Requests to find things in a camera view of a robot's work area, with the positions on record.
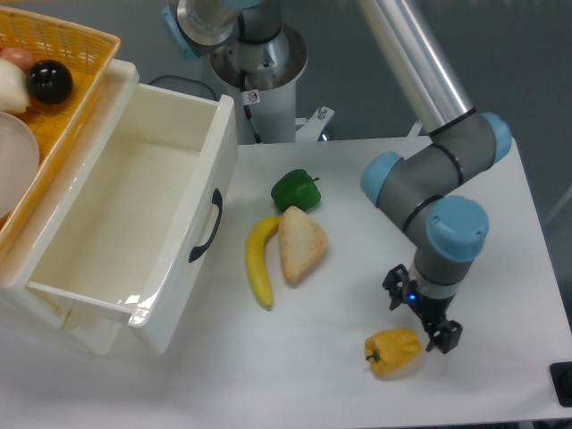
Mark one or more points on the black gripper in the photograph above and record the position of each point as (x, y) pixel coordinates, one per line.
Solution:
(429, 301)

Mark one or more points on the yellow bell pepper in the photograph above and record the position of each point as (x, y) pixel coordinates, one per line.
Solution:
(391, 350)

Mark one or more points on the silver and grey robot arm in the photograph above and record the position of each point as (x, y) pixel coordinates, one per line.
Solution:
(417, 193)

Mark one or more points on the green bell pepper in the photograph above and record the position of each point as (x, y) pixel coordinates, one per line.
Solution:
(296, 188)

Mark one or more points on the triangular bread slice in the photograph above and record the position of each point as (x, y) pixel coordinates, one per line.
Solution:
(302, 244)

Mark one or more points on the black object at table edge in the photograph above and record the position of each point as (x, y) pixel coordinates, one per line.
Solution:
(561, 373)

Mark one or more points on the yellow banana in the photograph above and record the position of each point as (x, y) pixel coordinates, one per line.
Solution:
(257, 274)

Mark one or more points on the white plastic drawer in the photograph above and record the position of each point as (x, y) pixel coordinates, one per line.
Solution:
(135, 237)

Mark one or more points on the white drawer cabinet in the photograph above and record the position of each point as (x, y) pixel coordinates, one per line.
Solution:
(46, 312)

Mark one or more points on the orange woven basket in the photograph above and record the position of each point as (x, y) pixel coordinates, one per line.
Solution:
(59, 111)

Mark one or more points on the white round plate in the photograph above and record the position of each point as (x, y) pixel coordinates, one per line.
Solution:
(19, 161)

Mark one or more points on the black round ball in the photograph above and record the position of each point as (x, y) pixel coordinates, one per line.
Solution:
(49, 82)

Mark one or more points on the white onion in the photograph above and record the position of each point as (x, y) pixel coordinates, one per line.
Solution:
(15, 97)

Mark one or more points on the pink round fruit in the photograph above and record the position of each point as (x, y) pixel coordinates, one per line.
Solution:
(21, 57)

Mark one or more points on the white metal mounting bracket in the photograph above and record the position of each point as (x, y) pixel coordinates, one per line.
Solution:
(312, 129)

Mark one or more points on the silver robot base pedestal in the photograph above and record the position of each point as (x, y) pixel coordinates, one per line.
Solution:
(262, 79)

